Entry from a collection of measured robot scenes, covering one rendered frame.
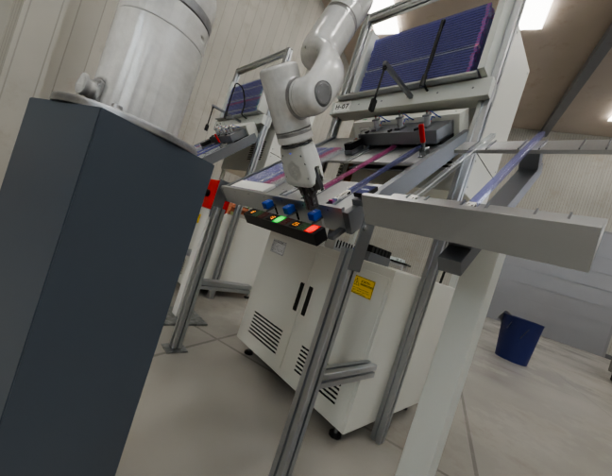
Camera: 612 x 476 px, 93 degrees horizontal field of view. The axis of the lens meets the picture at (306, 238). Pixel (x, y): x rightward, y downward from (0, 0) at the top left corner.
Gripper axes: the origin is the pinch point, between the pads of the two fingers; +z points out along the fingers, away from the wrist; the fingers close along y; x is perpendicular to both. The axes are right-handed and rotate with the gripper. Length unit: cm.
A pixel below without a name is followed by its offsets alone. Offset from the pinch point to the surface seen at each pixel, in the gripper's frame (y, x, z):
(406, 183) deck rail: 9.9, 29.0, 6.1
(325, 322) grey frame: 11.6, -14.3, 25.0
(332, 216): 4.4, 2.3, 4.9
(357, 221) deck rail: 10.0, 5.2, 6.7
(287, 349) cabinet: -24, -11, 65
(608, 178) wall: -5, 1110, 434
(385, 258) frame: -5, 34, 41
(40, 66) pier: -375, -1, -101
